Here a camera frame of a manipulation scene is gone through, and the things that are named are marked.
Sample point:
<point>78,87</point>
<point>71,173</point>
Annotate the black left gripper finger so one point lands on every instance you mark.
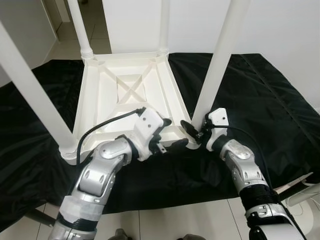
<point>166,122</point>
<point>177,144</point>

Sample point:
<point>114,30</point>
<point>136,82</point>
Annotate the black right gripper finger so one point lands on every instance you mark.
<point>189,130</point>

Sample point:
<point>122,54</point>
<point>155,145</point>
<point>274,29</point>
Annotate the white plastic children table top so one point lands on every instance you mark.
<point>125,85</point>

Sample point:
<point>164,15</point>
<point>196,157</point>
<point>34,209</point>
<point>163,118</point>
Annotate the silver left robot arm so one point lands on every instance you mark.
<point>97,175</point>

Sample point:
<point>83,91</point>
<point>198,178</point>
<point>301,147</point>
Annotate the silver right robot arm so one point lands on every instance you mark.
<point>240,160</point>

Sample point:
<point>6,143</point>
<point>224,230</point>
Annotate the black fabric table cover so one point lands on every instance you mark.
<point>260,100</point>

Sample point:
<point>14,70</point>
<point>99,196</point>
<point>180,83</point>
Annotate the black metal table leg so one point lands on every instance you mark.
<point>286,191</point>
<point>37,217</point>

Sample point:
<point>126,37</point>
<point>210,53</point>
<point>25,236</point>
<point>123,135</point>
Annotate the grey robot left leg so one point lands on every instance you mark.
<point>120,235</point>

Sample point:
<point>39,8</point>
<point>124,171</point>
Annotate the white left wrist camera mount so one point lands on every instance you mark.
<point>149,122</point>

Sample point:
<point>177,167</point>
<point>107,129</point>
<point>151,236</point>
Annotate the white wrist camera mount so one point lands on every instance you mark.
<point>149,122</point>
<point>217,119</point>

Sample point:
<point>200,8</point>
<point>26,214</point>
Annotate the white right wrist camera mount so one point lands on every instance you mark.
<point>217,119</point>

